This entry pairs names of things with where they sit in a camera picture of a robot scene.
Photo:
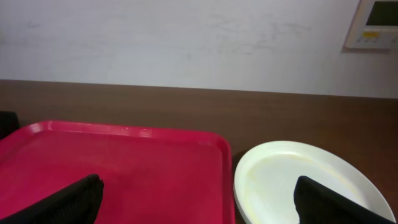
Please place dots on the red plastic tray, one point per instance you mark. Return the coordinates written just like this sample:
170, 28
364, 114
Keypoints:
150, 175

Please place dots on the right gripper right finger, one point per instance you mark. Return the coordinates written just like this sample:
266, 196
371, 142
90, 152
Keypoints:
317, 204

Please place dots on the white wall control panel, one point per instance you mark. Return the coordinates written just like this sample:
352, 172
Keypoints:
374, 26

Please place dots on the dark green tray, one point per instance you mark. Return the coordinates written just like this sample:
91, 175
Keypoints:
8, 123

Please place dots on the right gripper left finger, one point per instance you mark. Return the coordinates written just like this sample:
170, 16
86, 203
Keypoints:
77, 203

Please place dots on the cream white plate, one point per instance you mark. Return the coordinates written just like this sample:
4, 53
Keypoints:
265, 178

